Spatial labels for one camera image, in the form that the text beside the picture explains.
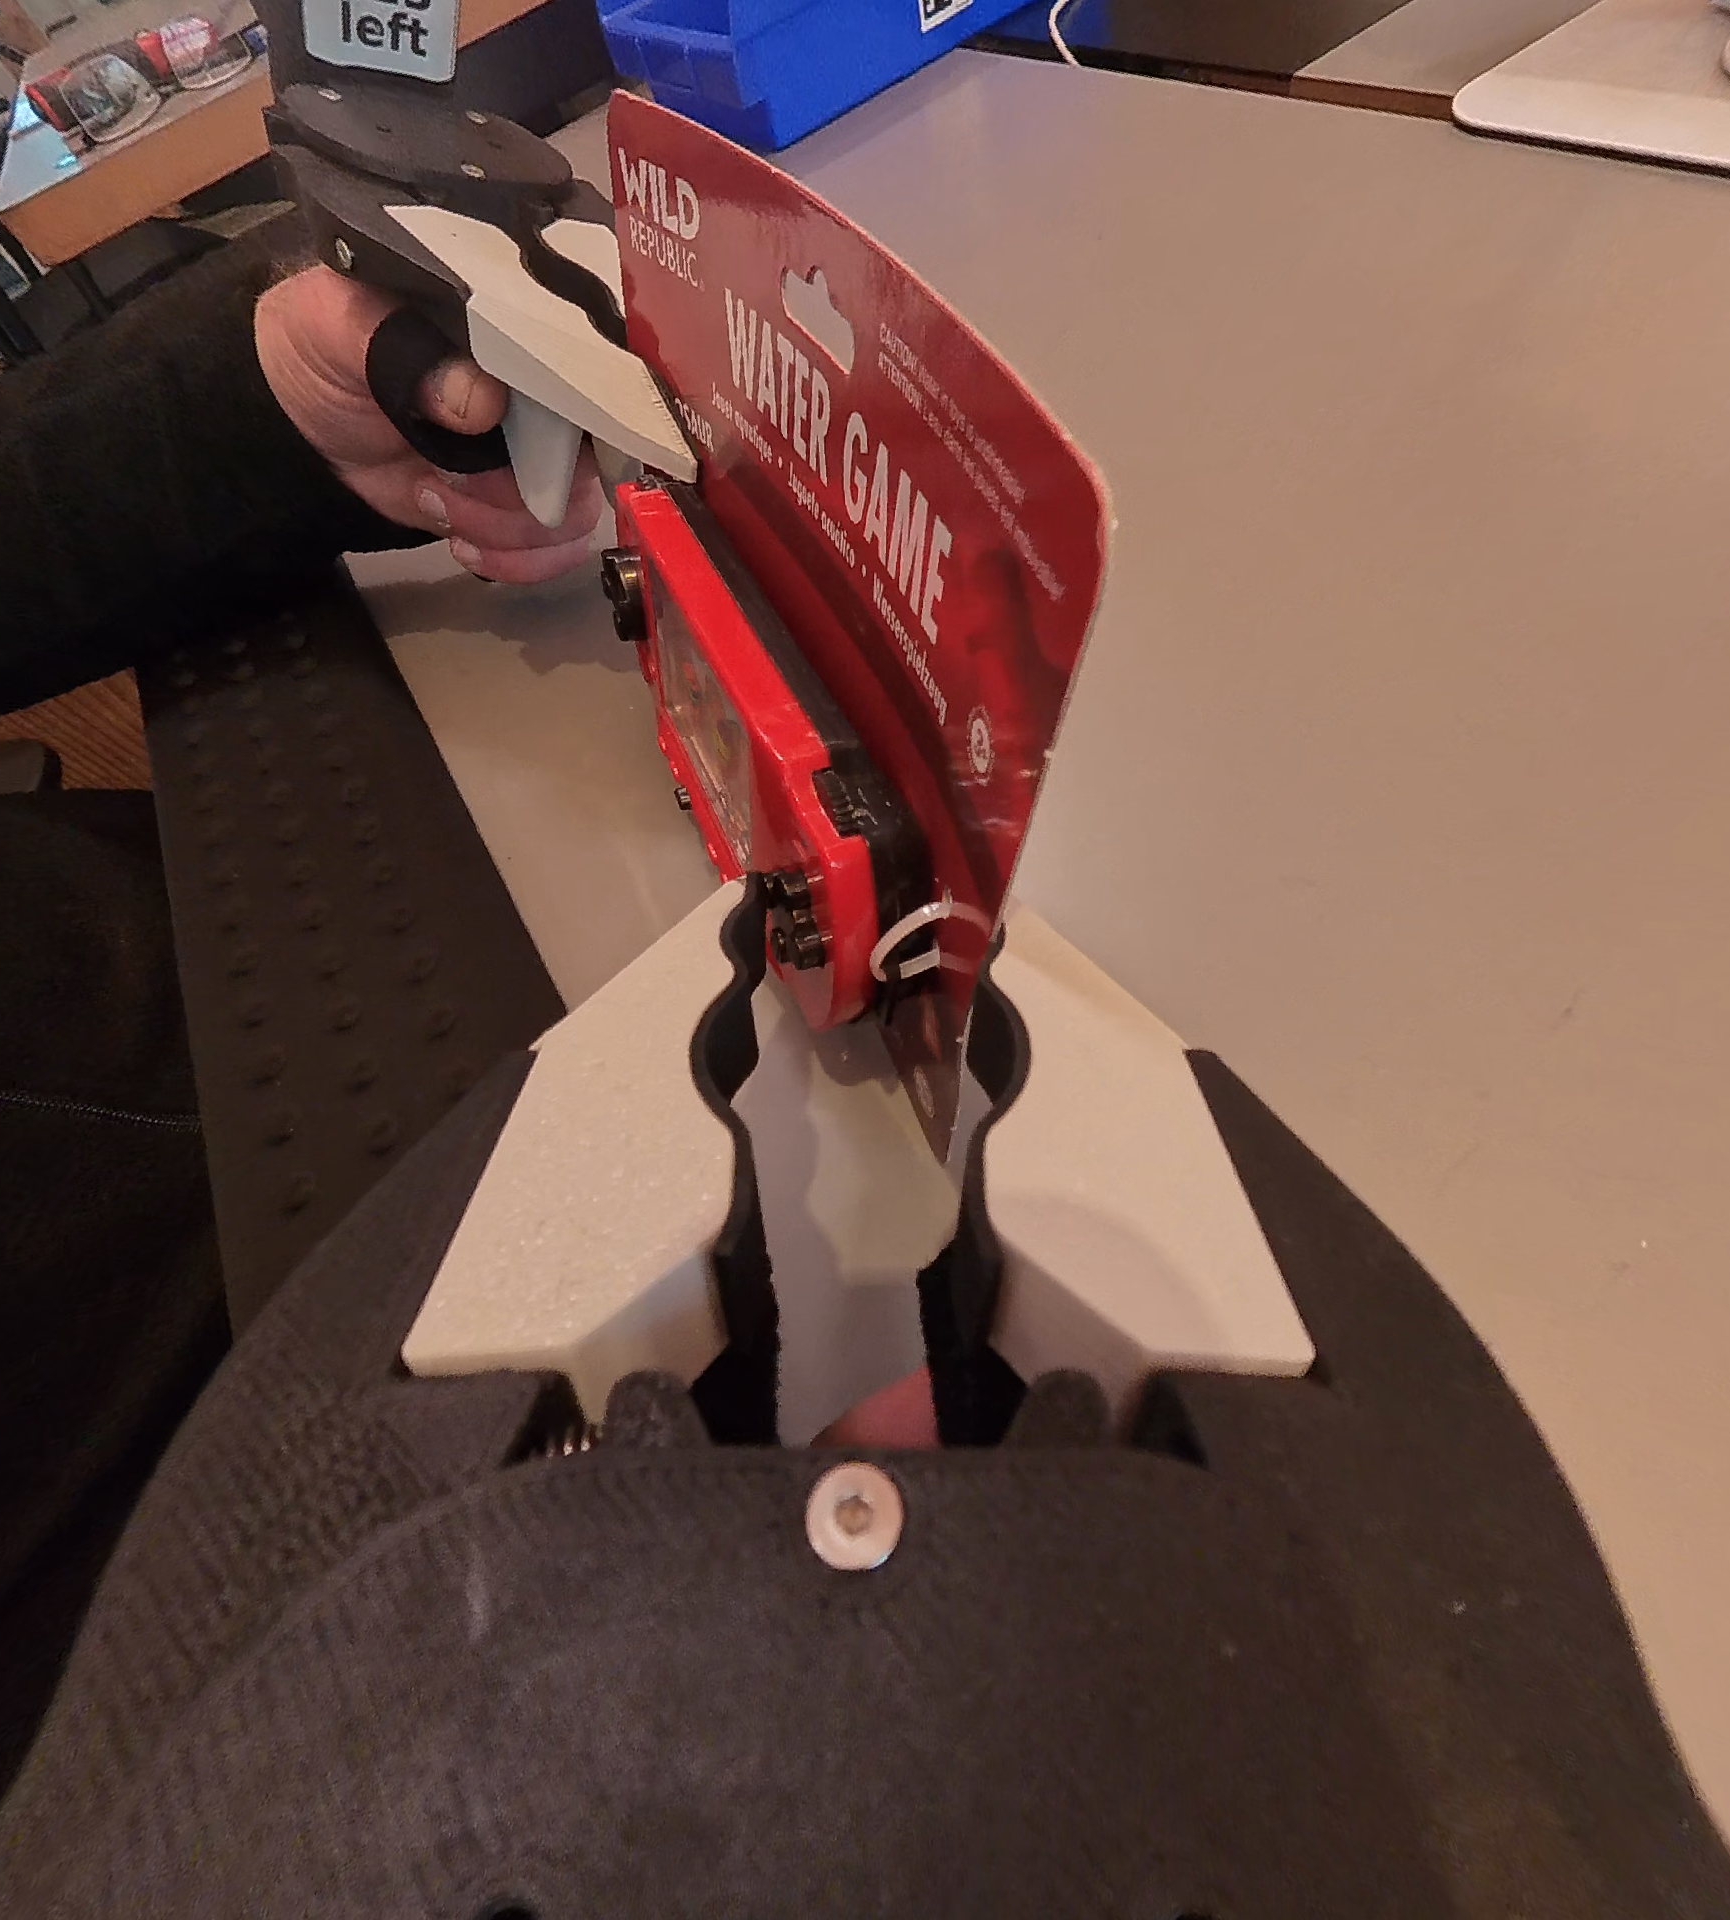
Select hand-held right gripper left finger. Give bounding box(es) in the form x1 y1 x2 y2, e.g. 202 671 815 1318
400 876 784 1451

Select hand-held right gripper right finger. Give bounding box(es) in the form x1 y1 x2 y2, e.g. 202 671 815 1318
915 905 1319 1451

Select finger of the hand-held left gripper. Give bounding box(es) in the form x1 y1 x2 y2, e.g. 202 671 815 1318
382 203 697 533
533 210 631 348

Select red handheld toy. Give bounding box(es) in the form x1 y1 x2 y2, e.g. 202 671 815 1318
602 90 1113 1164

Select person's left forearm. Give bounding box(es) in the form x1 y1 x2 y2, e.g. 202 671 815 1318
0 241 387 744

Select person's left hand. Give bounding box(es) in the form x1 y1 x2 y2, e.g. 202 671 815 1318
252 266 615 588

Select wooden side table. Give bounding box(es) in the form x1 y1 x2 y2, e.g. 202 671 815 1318
0 74 281 272

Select blue plastic bin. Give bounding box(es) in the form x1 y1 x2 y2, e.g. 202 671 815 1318
597 0 1070 152

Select clear safety glasses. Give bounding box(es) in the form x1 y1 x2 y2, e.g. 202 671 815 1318
24 31 262 145

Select person's black clothing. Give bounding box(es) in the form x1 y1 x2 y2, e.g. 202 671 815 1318
0 780 230 1878

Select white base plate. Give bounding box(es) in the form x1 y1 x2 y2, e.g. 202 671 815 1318
1451 0 1730 190

